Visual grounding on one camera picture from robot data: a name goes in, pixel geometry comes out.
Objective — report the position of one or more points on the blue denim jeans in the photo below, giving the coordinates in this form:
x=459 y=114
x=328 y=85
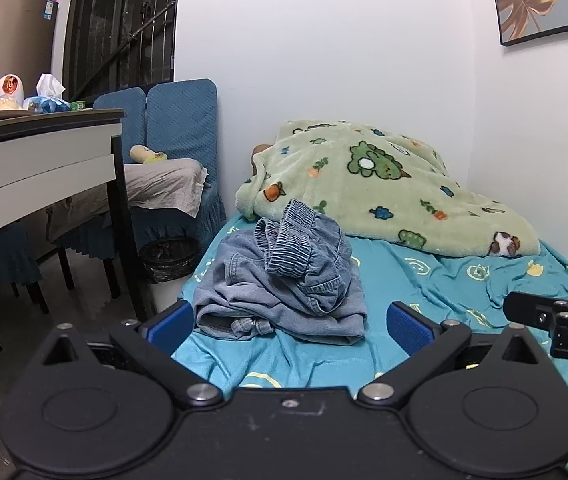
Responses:
x=284 y=285

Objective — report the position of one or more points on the teal printed bed sheet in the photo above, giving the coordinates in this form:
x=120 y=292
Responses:
x=414 y=275

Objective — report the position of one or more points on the beige cloth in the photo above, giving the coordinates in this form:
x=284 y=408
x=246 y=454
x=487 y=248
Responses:
x=163 y=185

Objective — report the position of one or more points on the white egg-shaped gadget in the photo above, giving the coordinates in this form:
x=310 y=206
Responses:
x=7 y=87

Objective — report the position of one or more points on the small green box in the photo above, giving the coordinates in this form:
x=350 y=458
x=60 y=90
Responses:
x=78 y=105

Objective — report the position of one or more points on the green printed fleece blanket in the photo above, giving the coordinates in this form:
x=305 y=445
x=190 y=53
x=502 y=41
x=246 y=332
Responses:
x=374 y=195

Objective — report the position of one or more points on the blue tissue pack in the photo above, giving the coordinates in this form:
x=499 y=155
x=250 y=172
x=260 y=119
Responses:
x=47 y=102

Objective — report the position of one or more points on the brown pillow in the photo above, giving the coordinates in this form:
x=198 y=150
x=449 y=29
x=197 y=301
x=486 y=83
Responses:
x=260 y=155

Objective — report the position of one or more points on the dark grilled door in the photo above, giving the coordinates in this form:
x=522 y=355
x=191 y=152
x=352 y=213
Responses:
x=113 y=25

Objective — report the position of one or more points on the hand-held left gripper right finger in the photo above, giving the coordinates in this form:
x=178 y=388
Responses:
x=406 y=327

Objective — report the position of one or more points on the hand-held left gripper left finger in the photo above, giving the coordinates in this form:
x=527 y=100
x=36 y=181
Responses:
x=168 y=327

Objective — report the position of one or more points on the yellow plush toy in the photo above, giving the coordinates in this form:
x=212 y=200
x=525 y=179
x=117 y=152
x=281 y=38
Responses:
x=146 y=154

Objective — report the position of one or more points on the silver fridge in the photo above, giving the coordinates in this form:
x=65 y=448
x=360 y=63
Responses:
x=13 y=45

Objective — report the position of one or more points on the white bin with black bag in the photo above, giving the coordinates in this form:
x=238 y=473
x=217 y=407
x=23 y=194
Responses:
x=168 y=257

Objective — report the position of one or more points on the white table with black legs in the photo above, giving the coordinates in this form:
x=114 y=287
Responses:
x=38 y=160

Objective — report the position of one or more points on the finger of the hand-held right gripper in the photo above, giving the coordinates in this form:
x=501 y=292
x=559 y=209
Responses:
x=529 y=310

